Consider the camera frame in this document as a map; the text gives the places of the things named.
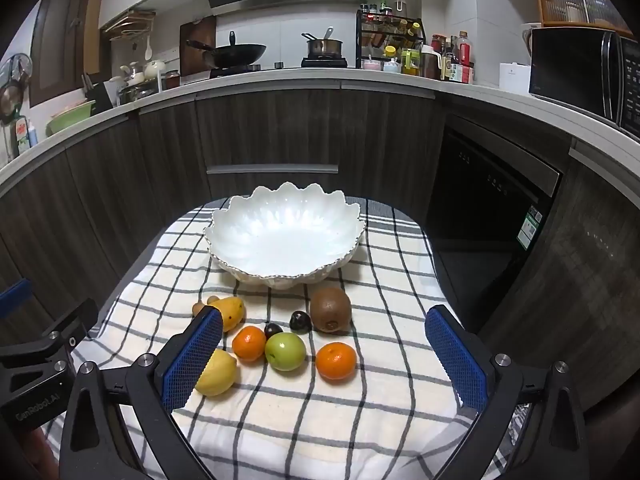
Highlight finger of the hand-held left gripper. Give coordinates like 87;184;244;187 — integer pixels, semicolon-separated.
0;299;99;385
0;277;32;321

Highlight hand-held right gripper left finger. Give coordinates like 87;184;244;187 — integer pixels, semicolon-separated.
59;305;223;480

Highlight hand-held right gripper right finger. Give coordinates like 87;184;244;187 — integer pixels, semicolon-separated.
425;305;591;480

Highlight yellow lemon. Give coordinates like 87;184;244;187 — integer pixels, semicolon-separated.
194;347;238;397

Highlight yellow mango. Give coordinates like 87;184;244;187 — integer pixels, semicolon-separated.
212;296;246;333

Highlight orange mandarin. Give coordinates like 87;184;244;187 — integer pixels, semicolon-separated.
315;341;357;382
231;326;267;363

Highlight white scalloped bowl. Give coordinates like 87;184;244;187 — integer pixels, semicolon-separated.
202;182;368;290

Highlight green jujube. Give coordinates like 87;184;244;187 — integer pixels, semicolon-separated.
264;331;307;372

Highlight black checked white cloth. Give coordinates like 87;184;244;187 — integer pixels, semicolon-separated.
40;195;531;480

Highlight brown kiwi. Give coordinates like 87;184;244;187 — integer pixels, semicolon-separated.
309;286;352;333

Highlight black built-in dishwasher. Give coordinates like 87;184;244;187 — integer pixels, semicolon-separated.
425;115;563;331

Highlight red label bottle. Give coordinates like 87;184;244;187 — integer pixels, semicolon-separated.
12;116;32;156

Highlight dark wood base cabinets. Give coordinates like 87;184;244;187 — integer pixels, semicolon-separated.
0;77;640;411

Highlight light green bowl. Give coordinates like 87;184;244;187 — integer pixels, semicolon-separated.
46;100;97;137

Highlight electric fan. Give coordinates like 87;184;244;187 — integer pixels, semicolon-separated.
0;52;33;123

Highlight black knife block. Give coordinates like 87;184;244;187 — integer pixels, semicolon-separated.
82;74;115;113

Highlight brown door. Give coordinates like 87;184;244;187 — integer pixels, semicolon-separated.
30;0;108;108

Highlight white box appliance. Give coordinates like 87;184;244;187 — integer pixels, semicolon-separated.
499;62;532;95

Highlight row of condiment bottles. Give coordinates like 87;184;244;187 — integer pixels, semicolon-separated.
422;31;476;84

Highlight dark wooden cutting board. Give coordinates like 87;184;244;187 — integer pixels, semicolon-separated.
179;15;217;77

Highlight black wok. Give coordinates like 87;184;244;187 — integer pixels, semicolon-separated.
186;31;267;70

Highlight black microwave oven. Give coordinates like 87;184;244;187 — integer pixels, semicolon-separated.
529;27;640;141

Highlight black gas stove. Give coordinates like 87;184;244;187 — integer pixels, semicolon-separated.
210;57;348;78

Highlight black spice rack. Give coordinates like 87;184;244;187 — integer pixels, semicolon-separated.
356;7;423;68

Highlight steel saucepan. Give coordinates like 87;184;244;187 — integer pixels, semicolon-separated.
301;26;345;59

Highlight wall rack with bamboo trays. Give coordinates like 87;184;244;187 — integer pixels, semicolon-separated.
102;10;157;41

